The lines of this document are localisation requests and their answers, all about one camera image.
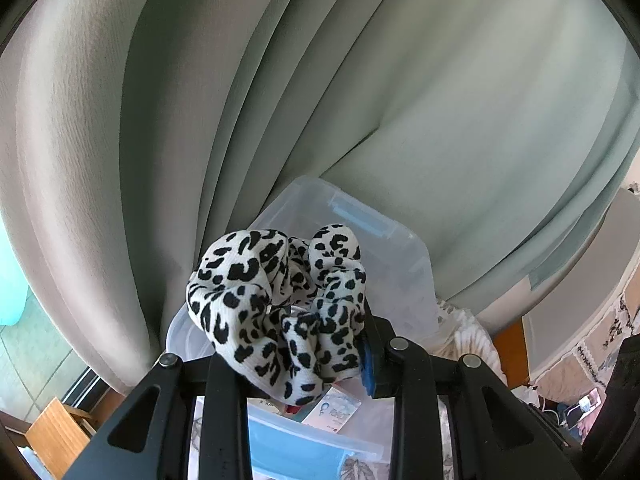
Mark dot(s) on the small white blue box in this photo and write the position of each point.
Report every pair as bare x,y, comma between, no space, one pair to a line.
333,411

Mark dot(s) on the wooden chair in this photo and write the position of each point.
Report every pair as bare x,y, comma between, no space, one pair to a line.
59,435

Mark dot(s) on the pale green curtain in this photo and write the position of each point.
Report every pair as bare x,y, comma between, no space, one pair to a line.
135,132

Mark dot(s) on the leopard print scrunchie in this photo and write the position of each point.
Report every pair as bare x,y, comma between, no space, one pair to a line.
283,312

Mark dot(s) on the clear plastic storage bin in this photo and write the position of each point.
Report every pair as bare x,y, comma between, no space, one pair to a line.
399,288

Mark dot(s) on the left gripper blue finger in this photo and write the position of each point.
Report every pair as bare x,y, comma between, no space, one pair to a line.
377,363

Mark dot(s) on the floral grey table cloth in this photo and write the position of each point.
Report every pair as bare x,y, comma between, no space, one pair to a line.
360,464

